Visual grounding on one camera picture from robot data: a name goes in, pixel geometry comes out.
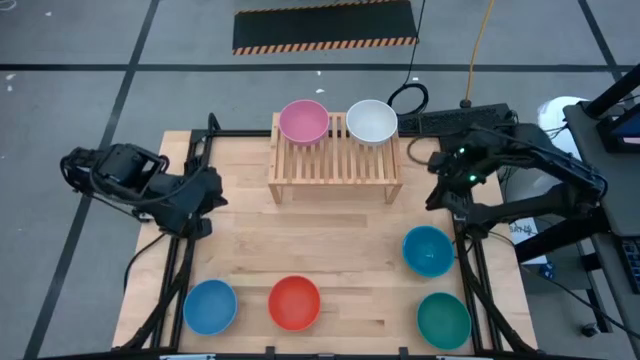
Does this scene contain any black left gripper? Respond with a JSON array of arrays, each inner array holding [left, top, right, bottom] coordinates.
[[187, 167, 230, 211]]

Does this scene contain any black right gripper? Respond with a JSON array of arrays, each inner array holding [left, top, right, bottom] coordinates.
[[424, 148, 475, 211]]

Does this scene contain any cyan bowl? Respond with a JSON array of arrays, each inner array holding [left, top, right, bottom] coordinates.
[[401, 224, 457, 279]]

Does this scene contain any white bowl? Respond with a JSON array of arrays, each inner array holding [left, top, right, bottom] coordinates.
[[345, 98, 400, 147]]

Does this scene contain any pink bowl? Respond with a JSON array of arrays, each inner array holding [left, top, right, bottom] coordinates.
[[277, 98, 332, 147]]

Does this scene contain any slate blue bowl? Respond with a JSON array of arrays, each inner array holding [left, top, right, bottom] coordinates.
[[182, 278, 240, 337]]

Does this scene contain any green bowl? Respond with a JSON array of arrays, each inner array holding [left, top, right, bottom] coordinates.
[[415, 291, 473, 352]]

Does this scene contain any orange bowl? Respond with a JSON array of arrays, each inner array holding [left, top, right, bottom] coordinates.
[[266, 274, 323, 333]]

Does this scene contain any wooden slatted shelf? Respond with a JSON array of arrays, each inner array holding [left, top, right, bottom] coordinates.
[[267, 111, 404, 206]]

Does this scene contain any black keyboard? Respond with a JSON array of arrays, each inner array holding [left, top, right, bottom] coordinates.
[[398, 102, 512, 135]]

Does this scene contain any white paper sheet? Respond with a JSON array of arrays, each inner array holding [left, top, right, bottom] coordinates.
[[508, 216, 550, 267]]

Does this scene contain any white round object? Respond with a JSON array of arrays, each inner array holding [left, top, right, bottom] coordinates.
[[536, 95, 592, 132]]

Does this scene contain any grey desk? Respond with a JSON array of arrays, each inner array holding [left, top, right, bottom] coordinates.
[[563, 78, 640, 237]]

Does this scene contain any black hazard-striped floor mat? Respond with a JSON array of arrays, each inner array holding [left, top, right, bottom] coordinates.
[[231, 0, 420, 57]]

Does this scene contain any laptop computer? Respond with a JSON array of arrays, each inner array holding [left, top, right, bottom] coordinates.
[[595, 110, 640, 155]]

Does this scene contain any black cable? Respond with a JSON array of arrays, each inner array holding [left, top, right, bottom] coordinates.
[[386, 0, 431, 118]]

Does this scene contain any yellow cable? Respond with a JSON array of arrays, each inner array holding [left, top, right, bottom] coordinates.
[[458, 0, 497, 110]]

